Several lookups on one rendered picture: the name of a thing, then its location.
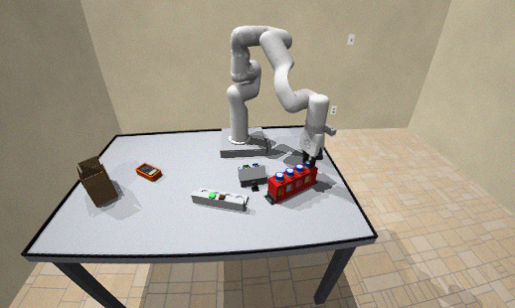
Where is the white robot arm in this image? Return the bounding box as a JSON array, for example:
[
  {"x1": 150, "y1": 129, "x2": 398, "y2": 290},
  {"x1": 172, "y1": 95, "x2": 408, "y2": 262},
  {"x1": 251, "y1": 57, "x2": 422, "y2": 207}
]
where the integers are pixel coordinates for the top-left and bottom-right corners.
[{"x1": 227, "y1": 26, "x2": 337, "y2": 145}]

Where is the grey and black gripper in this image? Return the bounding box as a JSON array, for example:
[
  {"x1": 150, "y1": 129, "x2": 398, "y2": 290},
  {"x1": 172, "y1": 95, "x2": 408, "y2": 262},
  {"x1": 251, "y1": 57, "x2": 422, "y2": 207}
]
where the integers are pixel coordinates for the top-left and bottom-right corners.
[{"x1": 299, "y1": 127, "x2": 325, "y2": 169}]

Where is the brown cardboard box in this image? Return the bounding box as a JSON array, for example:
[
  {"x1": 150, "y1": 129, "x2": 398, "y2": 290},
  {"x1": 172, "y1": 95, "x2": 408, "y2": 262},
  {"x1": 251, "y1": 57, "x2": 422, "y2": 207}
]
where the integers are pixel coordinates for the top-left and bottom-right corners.
[{"x1": 76, "y1": 156, "x2": 118, "y2": 207}]

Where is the red tube rack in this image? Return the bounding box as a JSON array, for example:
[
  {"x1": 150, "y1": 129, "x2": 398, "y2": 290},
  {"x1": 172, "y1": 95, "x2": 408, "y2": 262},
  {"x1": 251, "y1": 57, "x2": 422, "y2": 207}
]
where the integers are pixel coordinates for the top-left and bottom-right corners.
[{"x1": 267, "y1": 163, "x2": 318, "y2": 203}]

